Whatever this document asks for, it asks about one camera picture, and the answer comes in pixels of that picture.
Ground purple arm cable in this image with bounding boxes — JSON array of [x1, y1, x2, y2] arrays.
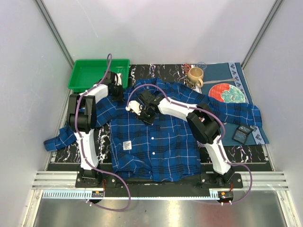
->
[[126, 83, 253, 205], [74, 53, 132, 211]]

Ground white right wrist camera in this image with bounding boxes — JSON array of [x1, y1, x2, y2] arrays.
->
[[125, 100, 143, 116]]

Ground green plastic tray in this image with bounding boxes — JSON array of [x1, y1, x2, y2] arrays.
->
[[68, 59, 130, 93]]

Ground blue plaid shirt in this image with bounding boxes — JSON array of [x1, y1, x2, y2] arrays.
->
[[43, 78, 263, 183]]

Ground blue patterned placemat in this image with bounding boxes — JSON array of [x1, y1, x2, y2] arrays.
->
[[183, 62, 270, 148]]

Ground black brooch box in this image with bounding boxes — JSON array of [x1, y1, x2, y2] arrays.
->
[[232, 124, 253, 145]]

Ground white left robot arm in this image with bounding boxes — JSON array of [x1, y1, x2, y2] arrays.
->
[[67, 71, 124, 187]]

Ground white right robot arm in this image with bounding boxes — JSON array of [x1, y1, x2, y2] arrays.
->
[[127, 90, 234, 188]]

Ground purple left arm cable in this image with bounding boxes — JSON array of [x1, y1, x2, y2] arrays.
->
[[74, 53, 132, 211]]

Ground beige ceramic mug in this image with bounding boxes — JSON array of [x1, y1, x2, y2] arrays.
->
[[187, 67, 204, 87]]

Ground red and teal plate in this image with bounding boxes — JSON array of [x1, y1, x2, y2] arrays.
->
[[208, 83, 246, 103]]

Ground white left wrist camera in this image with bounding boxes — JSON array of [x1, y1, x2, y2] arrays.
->
[[115, 73, 122, 86]]

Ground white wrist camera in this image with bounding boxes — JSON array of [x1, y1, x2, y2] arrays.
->
[[125, 100, 143, 116], [115, 73, 122, 86]]

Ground aluminium frame rail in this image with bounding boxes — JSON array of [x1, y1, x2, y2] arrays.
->
[[32, 171, 288, 200]]

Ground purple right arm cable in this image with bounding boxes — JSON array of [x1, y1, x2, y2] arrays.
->
[[126, 83, 253, 205]]

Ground clear glass cup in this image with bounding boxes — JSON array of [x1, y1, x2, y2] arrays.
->
[[196, 61, 207, 71]]

